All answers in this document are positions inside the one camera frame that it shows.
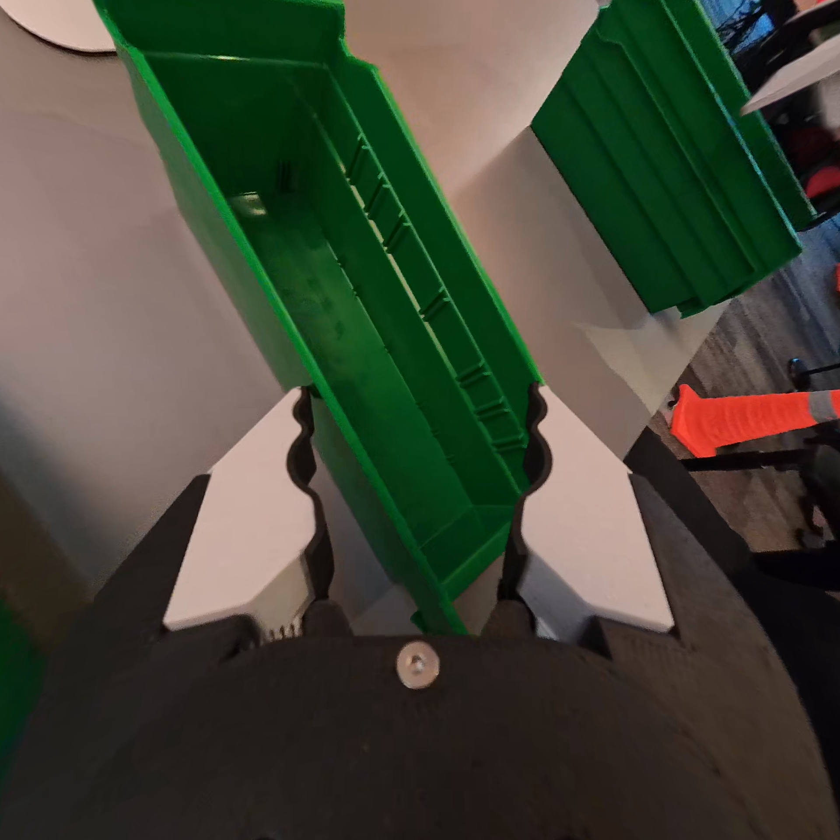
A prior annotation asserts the orange traffic cone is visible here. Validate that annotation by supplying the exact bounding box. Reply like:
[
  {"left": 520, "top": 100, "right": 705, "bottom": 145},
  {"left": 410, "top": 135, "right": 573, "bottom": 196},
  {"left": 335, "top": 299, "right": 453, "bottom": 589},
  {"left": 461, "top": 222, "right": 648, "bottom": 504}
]
[{"left": 669, "top": 384, "right": 840, "bottom": 459}]

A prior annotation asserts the green plastic bin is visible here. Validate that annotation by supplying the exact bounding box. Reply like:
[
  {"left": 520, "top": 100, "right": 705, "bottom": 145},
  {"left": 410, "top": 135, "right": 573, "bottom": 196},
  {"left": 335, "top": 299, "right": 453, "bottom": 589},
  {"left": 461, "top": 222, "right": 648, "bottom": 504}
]
[
  {"left": 530, "top": 0, "right": 818, "bottom": 319},
  {"left": 92, "top": 0, "right": 546, "bottom": 637}
]

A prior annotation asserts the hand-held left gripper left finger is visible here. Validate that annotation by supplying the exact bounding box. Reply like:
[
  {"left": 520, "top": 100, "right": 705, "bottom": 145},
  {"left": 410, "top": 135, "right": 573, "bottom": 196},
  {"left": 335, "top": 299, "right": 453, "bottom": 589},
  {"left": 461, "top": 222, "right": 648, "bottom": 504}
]
[{"left": 164, "top": 386, "right": 337, "bottom": 631}]

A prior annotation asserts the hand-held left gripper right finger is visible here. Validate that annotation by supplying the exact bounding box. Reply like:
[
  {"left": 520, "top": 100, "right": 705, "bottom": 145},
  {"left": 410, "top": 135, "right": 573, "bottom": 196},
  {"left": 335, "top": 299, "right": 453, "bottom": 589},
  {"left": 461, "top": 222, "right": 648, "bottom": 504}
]
[{"left": 497, "top": 383, "right": 677, "bottom": 642}]

